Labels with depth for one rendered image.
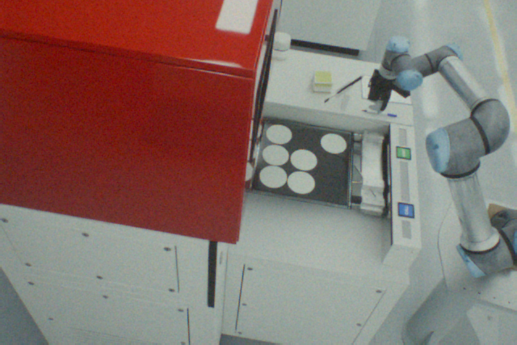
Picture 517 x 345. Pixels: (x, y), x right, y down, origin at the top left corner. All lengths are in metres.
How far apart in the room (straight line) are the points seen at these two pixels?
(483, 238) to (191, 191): 0.93
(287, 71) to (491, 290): 1.13
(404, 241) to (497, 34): 3.09
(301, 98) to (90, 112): 1.18
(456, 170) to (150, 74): 0.92
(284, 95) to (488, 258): 0.96
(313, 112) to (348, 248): 0.56
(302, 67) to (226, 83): 1.33
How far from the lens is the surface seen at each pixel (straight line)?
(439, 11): 4.69
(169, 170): 1.16
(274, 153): 1.98
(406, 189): 1.92
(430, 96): 3.81
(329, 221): 1.93
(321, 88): 2.11
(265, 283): 1.97
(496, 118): 1.55
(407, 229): 1.82
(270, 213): 1.91
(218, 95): 0.95
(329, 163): 1.98
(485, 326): 2.90
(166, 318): 1.89
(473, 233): 1.70
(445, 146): 1.50
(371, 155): 2.08
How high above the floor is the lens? 2.41
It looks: 50 degrees down
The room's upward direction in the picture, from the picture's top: 8 degrees clockwise
